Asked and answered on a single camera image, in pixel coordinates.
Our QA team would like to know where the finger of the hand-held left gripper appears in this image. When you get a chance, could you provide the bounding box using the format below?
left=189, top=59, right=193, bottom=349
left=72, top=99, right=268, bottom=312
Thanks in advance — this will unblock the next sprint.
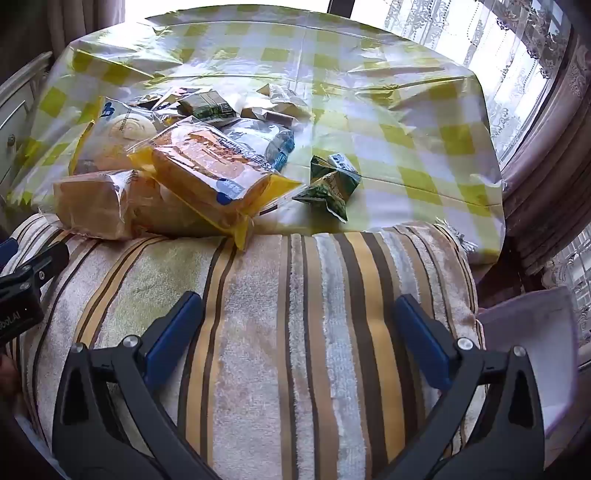
left=0, top=244, right=70, bottom=296
left=0, top=237, right=19, bottom=268

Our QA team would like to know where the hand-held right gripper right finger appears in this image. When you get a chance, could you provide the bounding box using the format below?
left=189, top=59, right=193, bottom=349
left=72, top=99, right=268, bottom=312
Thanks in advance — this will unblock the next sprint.
left=390, top=294, right=548, bottom=480

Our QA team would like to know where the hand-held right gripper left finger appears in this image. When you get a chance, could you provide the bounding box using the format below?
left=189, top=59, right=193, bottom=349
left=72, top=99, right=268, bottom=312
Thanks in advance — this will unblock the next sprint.
left=52, top=291, right=222, bottom=480

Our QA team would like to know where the white storage box purple rim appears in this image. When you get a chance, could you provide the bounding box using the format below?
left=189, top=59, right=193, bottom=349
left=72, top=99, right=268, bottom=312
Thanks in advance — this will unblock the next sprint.
left=478, top=286, right=580, bottom=439

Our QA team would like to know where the white round bun packet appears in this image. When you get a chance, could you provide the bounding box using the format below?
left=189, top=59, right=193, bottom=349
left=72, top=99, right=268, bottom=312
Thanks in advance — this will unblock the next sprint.
left=69, top=96, right=160, bottom=176

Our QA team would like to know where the yellow sliced bread packet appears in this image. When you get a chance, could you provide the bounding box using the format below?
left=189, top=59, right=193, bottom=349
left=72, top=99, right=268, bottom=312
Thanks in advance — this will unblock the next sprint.
left=128, top=115, right=303, bottom=252

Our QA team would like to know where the clear bag bread loaf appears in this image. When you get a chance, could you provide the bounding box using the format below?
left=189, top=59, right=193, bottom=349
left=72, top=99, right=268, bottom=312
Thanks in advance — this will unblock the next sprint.
left=52, top=168, right=222, bottom=241

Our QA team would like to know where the striped plush blanket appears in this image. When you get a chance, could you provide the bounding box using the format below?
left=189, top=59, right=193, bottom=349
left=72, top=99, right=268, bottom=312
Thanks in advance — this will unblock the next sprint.
left=9, top=215, right=485, bottom=480

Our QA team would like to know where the white cabinet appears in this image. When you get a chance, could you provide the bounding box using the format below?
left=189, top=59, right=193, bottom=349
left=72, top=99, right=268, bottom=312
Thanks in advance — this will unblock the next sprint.
left=0, top=51, right=54, bottom=195

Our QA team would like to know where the white lace side curtain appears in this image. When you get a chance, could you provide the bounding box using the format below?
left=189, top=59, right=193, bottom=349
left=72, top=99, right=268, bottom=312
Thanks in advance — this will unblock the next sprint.
left=545, top=231, right=591, bottom=319

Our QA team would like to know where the green triangular snack packet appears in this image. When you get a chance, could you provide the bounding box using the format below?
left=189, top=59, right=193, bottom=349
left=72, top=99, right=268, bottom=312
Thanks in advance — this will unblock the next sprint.
left=308, top=154, right=366, bottom=204
left=292, top=182, right=349, bottom=223

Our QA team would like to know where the mauve pleated drape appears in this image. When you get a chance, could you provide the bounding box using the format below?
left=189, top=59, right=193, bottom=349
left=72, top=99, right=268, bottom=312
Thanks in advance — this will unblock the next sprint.
left=501, top=28, right=591, bottom=278

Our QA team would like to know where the green block snack packet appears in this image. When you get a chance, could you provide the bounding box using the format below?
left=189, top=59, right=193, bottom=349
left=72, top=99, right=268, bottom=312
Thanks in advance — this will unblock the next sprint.
left=179, top=90, right=237, bottom=126

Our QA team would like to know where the dark mauve drape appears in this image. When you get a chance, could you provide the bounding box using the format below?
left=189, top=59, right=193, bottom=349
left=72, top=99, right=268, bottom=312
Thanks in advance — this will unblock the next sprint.
left=0, top=0, right=130, bottom=84

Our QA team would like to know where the brown snack packet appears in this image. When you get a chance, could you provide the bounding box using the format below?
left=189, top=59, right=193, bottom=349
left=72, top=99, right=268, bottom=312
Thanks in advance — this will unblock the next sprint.
left=240, top=106, right=298, bottom=126

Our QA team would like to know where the yellow checked plastic tablecloth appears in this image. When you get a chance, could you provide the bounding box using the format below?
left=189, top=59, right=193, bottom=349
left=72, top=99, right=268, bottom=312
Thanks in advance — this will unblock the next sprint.
left=9, top=4, right=506, bottom=264

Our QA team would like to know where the clear crinkled snack packet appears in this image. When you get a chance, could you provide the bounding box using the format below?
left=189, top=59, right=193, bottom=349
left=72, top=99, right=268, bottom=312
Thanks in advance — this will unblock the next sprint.
left=255, top=82, right=311, bottom=116

